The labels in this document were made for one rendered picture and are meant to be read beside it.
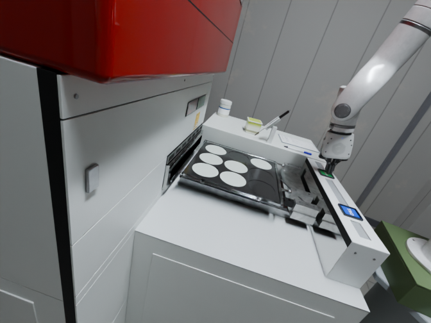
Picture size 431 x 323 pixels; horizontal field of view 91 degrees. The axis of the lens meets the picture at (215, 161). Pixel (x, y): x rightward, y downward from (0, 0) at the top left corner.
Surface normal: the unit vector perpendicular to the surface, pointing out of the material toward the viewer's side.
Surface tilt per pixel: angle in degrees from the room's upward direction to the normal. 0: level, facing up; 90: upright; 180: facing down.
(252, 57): 90
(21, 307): 90
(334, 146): 91
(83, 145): 90
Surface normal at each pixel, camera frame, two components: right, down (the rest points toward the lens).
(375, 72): -0.14, -0.32
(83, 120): 0.95, 0.30
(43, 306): -0.18, 0.40
